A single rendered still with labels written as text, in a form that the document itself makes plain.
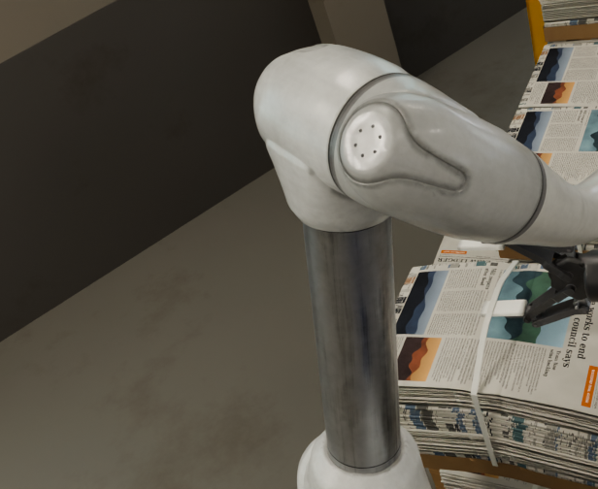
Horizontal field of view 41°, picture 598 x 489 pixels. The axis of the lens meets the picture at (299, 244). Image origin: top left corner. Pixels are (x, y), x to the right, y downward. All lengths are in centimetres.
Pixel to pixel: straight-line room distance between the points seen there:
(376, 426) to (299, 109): 44
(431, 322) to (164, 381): 200
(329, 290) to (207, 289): 265
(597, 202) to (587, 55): 132
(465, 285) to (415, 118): 79
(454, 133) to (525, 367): 66
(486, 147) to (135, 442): 256
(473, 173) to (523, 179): 7
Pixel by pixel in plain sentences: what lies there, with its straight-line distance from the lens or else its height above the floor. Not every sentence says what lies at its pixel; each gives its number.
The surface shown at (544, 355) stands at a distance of 130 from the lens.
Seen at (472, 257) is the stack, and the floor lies 60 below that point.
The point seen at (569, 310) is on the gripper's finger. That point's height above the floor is 125.
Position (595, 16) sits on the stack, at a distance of 223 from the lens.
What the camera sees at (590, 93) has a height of 107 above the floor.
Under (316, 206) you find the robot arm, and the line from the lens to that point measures 83.
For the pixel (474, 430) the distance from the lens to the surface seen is 135.
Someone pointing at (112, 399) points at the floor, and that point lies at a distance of 334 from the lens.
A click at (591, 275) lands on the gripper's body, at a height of 134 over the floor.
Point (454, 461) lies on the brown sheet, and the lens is 145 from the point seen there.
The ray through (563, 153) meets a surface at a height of 107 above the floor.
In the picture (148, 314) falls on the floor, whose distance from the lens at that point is 359.
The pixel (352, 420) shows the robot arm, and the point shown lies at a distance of 104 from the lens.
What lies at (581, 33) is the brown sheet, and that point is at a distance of 226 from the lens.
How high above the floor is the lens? 219
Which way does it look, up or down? 38 degrees down
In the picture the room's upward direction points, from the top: 23 degrees counter-clockwise
